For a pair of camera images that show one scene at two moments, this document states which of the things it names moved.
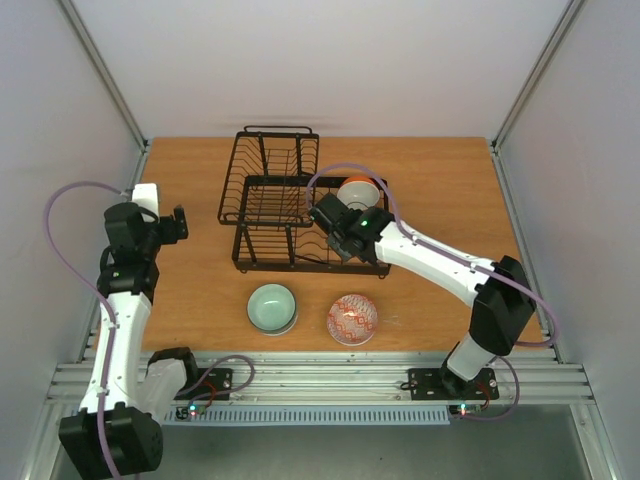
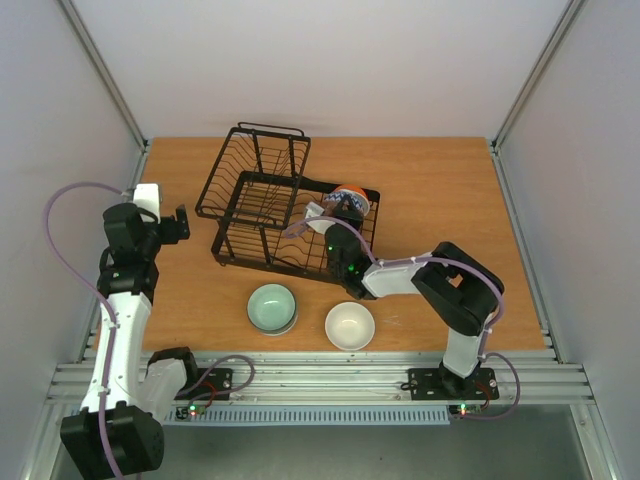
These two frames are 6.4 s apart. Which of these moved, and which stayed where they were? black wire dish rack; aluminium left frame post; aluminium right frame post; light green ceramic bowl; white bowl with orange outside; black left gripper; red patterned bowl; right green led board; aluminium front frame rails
Moved: red patterned bowl; white bowl with orange outside; black wire dish rack
Stayed: aluminium left frame post; light green ceramic bowl; aluminium right frame post; aluminium front frame rails; black left gripper; right green led board
